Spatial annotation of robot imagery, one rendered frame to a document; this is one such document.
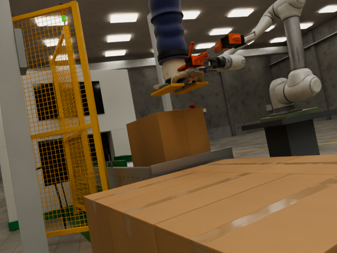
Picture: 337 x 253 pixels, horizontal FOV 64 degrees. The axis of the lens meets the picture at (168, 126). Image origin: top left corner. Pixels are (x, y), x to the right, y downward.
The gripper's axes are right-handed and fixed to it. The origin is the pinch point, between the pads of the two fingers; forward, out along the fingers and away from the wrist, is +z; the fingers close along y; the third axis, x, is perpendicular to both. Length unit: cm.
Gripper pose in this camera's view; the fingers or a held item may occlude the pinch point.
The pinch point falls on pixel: (197, 62)
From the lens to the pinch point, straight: 178.5
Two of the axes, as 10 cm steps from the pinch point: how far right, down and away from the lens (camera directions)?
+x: -5.1, 1.3, 8.5
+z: -8.4, 1.4, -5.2
